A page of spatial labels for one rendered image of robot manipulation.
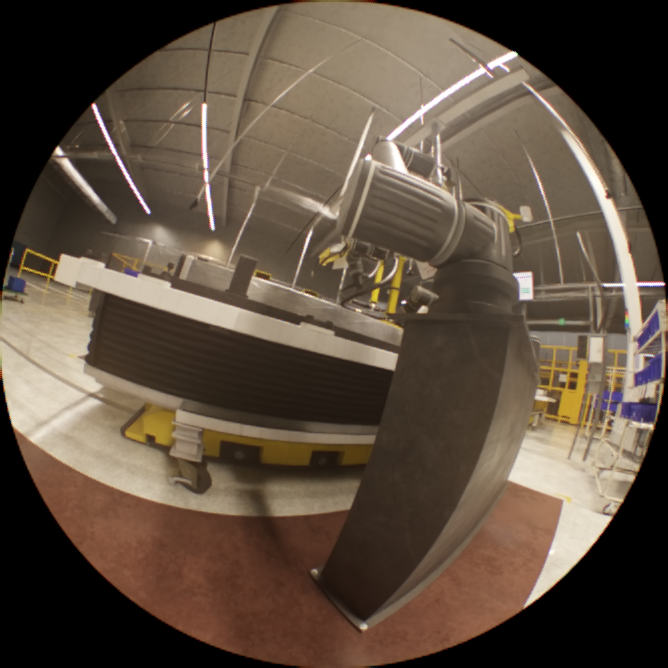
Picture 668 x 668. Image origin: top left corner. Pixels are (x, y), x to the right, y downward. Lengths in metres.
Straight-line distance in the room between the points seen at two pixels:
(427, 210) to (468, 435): 0.43
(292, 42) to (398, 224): 9.91
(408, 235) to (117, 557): 1.20
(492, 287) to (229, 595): 1.07
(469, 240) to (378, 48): 9.29
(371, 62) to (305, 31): 2.59
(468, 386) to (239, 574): 0.86
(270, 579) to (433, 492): 0.63
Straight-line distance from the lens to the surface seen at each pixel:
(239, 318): 0.65
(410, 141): 2.93
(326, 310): 0.94
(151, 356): 1.04
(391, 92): 9.95
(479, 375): 0.41
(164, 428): 1.30
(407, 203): 0.47
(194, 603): 0.83
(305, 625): 0.83
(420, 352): 0.48
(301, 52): 10.14
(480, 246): 0.55
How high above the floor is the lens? 0.78
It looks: 5 degrees up
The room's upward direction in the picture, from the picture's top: 14 degrees clockwise
